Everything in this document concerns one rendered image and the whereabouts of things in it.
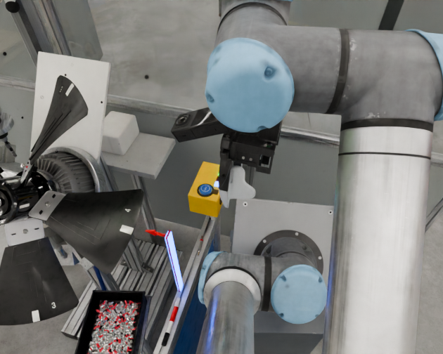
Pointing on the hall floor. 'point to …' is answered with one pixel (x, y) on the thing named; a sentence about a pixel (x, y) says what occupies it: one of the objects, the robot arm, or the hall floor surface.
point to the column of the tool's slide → (34, 30)
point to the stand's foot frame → (142, 280)
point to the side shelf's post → (146, 208)
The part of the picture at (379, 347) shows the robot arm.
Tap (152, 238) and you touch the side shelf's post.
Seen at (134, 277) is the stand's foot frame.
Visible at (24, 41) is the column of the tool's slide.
